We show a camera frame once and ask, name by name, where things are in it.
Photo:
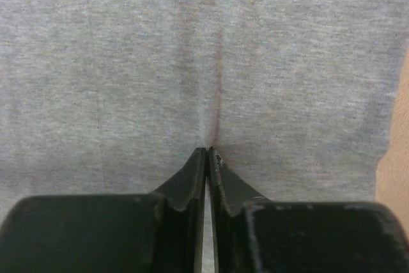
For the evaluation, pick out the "grey sleeveless shirt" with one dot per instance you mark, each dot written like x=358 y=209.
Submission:
x=113 y=96

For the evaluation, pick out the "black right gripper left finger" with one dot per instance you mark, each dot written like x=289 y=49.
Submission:
x=161 y=231

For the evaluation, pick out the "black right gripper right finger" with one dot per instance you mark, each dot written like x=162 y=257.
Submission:
x=254 y=234

